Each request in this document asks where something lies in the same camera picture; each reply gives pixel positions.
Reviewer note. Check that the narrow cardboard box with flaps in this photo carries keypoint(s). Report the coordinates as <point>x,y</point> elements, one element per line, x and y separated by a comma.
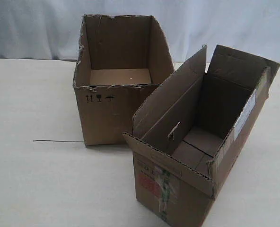
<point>187,135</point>

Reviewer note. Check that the large open cardboard box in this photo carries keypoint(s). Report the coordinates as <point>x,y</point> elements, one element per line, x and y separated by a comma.
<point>122,60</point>

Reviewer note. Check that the white backdrop curtain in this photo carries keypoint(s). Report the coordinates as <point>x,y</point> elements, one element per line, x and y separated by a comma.
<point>49,29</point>

